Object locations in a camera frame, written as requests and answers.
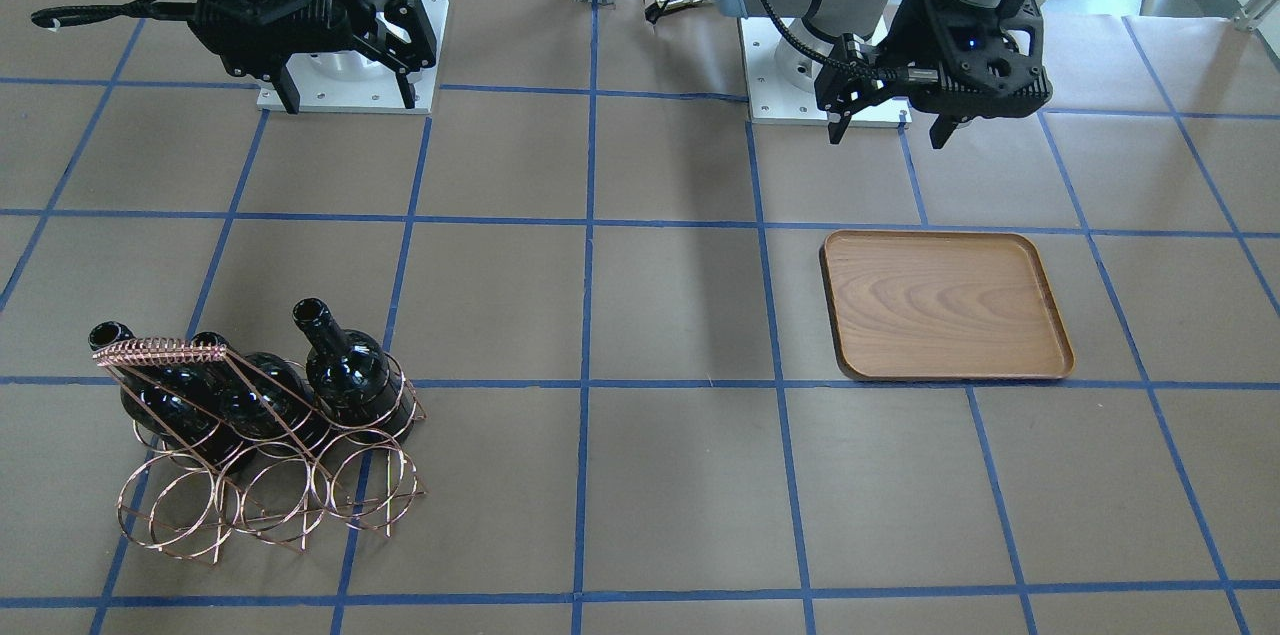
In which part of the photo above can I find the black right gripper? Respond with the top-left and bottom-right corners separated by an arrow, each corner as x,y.
192,0 -> 439,115

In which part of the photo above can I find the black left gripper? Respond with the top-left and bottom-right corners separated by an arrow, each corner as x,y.
815,0 -> 1052,149

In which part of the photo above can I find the dark wine bottle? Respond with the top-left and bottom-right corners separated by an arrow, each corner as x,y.
292,297 -> 413,443
200,352 -> 332,458
120,365 -> 251,474

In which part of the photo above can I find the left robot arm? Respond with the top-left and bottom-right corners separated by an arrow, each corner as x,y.
716,0 -> 1053,149

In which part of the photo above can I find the wooden tray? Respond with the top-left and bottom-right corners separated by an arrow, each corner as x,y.
820,229 -> 1076,382

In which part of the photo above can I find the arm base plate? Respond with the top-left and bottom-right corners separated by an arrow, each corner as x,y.
256,0 -> 451,114
739,13 -> 913,128

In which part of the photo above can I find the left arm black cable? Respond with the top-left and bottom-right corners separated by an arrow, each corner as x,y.
726,0 -> 881,86

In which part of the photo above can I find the copper wire wine rack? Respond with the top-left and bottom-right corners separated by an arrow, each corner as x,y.
91,323 -> 426,565

